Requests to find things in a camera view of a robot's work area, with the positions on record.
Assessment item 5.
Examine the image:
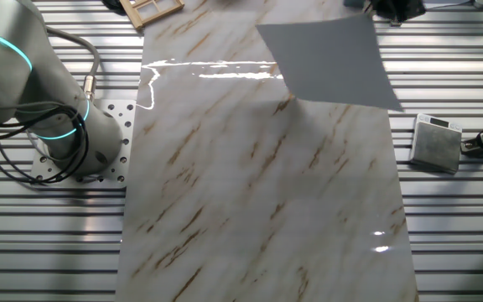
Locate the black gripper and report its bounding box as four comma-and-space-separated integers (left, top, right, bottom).
369, 0, 426, 27

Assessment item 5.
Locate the white paper sheet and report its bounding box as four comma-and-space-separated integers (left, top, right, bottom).
256, 12, 405, 112

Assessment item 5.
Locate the silver digital scale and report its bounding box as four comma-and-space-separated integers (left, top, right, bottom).
408, 112, 464, 175

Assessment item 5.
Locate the marble pattern board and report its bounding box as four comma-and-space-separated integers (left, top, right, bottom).
114, 0, 419, 302

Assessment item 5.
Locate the small wooden window frame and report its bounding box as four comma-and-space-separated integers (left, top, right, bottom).
118, 0, 185, 30

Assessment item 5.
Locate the grey cable with metal connector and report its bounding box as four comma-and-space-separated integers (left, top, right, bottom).
46, 25, 102, 104

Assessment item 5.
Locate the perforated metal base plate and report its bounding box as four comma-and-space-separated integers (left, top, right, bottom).
30, 99, 137, 190

